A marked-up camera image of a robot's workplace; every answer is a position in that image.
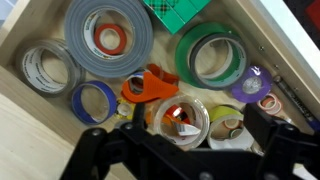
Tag purple tape roll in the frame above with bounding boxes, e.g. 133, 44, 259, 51
230, 64, 274, 105

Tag wide clear tape roll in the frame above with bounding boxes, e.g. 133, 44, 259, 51
152, 93, 211, 150

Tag orange tape dispenser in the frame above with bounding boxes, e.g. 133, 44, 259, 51
121, 63, 181, 105

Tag wide green tape roll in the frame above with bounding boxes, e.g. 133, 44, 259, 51
174, 21, 248, 91

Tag yellow-green tape roll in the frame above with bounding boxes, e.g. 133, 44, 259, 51
207, 104, 246, 123

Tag large grey duct tape roll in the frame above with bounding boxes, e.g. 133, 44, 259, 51
63, 0, 155, 80

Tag wooden drawer with white front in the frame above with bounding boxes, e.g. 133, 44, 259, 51
0, 0, 320, 148

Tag dark pen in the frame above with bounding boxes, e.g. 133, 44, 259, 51
272, 74, 320, 133

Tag small red tape roll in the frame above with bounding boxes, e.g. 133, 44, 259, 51
93, 22, 128, 56

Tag clear packing tape roll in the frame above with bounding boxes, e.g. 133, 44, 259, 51
14, 37, 86, 99

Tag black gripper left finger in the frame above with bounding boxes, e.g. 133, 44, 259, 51
132, 102, 148, 130

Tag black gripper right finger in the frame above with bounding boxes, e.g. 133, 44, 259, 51
242, 102, 280, 148

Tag small yellow tape roll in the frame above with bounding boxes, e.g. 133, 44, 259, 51
114, 97, 137, 121

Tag white tape roll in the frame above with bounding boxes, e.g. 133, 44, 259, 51
206, 114, 256, 151

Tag small pink tape roll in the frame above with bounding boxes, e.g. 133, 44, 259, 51
256, 92, 284, 116

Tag green tape boxes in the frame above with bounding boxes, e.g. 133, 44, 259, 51
142, 0, 213, 35

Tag blue tape roll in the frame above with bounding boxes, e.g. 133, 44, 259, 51
70, 79, 119, 126

